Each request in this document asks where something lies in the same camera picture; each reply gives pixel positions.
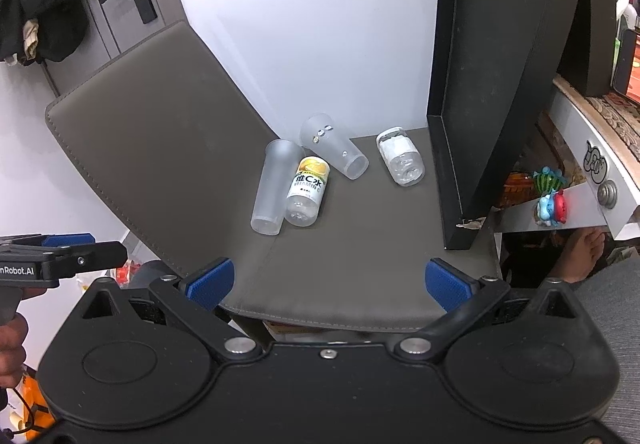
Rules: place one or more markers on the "yellow label plastic bottle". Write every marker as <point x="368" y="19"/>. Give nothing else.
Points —
<point x="306" y="194"/>

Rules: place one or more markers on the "person's left hand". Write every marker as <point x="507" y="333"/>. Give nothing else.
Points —
<point x="11" y="349"/>

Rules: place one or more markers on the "smartphone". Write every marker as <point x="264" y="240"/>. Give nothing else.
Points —
<point x="625" y="64"/>

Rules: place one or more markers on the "tall frosted plastic cup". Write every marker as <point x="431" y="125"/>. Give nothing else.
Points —
<point x="274" y="189"/>

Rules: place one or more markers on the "white figure toy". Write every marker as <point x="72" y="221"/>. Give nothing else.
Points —
<point x="626" y="9"/>

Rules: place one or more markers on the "frosted cup with studs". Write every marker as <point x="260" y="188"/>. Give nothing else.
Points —
<point x="332" y="146"/>

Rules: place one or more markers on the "black open box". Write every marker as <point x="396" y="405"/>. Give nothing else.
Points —
<point x="480" y="74"/>

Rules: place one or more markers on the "green watermelon toy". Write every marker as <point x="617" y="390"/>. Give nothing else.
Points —
<point x="549" y="181"/>

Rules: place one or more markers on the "grey door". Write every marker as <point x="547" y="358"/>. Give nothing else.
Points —
<point x="105" y="34"/>

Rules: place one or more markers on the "orange snack packet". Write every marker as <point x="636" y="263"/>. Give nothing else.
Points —
<point x="517" y="189"/>

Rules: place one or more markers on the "metal drawer knob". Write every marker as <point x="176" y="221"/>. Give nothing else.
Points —
<point x="607" y="194"/>

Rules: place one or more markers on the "clear bottle white label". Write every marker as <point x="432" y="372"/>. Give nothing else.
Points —
<point x="402" y="159"/>

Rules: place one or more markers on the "patterned table mat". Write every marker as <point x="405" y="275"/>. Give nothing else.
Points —
<point x="615" y="116"/>

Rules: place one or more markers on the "black box panel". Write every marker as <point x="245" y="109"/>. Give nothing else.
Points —
<point x="595" y="24"/>

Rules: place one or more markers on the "blue and red toy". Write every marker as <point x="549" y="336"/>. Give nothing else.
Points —
<point x="552" y="209"/>

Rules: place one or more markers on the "person's grey trouser leg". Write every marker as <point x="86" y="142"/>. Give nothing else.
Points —
<point x="617" y="324"/>

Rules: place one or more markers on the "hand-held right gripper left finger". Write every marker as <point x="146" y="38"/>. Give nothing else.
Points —
<point x="210" y="283"/>

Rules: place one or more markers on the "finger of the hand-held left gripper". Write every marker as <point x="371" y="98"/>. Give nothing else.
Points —
<point x="87" y="260"/>
<point x="67" y="240"/>

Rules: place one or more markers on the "white drawer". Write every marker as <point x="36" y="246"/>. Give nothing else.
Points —
<point x="575" y="134"/>

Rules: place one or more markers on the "person's bare foot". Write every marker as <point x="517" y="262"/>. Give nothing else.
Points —
<point x="582" y="256"/>

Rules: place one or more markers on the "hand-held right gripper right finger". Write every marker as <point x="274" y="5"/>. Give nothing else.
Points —
<point x="447" y="286"/>

